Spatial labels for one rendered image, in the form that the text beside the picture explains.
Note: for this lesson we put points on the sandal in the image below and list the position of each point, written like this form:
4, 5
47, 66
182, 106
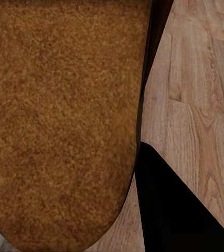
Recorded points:
72, 82

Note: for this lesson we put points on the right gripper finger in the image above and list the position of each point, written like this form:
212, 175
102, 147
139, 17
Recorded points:
173, 218

